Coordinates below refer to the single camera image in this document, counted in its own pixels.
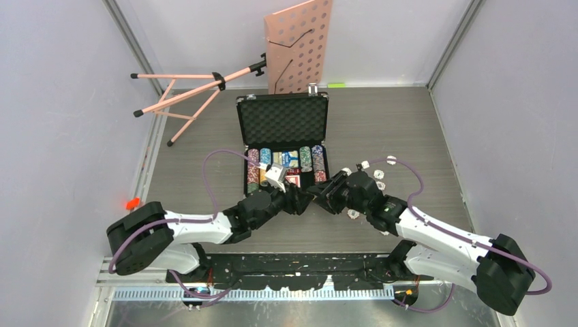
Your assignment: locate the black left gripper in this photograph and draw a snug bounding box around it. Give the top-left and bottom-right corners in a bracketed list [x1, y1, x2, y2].
[251, 181, 313, 230]

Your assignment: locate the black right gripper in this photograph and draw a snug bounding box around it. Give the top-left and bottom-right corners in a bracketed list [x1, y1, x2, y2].
[308, 171, 370, 215]

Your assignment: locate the blue playing card deck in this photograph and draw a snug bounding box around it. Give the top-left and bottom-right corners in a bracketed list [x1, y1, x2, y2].
[272, 151, 299, 168]

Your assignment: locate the red white chip stack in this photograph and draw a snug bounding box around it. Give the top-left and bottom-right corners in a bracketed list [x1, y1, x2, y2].
[247, 149, 260, 186]

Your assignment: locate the black poker set case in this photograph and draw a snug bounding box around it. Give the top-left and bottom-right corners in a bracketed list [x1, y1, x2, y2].
[236, 92, 330, 189]

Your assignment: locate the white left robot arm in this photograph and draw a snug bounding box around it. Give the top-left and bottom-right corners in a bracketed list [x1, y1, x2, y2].
[106, 184, 314, 282]

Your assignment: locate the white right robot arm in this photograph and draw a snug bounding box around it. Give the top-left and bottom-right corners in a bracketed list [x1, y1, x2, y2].
[307, 171, 536, 316]

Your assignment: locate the red playing card deck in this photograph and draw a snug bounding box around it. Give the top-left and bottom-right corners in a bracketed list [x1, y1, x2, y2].
[285, 175, 301, 187]

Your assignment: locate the blue red chip stack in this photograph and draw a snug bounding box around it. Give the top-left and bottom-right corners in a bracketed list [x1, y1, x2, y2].
[311, 145, 326, 183]

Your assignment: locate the green white chip stack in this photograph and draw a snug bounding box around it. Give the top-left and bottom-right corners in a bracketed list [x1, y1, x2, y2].
[299, 146, 313, 172]

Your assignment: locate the blue yellow chip stack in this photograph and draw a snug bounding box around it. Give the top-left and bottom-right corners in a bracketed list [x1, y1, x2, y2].
[259, 148, 272, 187]

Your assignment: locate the green tape piece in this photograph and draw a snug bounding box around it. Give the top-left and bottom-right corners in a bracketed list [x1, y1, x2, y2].
[327, 83, 347, 89]

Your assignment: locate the pink music stand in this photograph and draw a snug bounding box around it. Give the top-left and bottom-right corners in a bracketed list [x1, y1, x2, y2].
[131, 1, 333, 146]

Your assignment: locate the orange clip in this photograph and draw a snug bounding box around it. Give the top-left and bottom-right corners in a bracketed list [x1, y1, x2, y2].
[125, 197, 140, 211]

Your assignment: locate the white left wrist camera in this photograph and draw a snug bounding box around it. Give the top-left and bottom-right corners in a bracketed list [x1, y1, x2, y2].
[259, 163, 287, 193]

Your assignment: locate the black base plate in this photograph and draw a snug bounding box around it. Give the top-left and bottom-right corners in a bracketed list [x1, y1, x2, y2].
[165, 253, 417, 291]

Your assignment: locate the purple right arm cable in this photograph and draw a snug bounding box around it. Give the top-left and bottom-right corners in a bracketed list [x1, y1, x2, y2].
[361, 157, 553, 313]

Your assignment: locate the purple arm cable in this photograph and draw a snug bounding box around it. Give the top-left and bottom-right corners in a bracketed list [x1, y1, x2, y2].
[108, 149, 272, 310]
[361, 157, 553, 313]

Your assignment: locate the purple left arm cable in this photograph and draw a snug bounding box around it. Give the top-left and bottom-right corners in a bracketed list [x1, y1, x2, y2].
[108, 149, 272, 310]

